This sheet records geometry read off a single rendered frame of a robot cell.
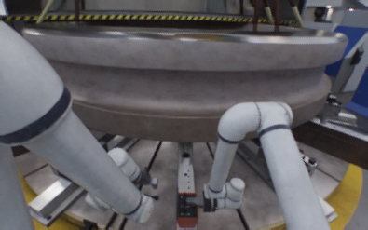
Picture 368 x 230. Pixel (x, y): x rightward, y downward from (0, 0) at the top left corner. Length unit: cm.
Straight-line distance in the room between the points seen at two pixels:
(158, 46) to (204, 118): 69
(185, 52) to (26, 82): 121
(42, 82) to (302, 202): 68
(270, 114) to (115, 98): 141
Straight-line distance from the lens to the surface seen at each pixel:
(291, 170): 69
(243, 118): 72
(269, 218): 203
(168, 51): 140
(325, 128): 300
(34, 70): 28
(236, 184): 118
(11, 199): 50
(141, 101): 171
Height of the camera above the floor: 189
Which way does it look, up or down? 29 degrees down
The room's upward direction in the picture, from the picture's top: 2 degrees clockwise
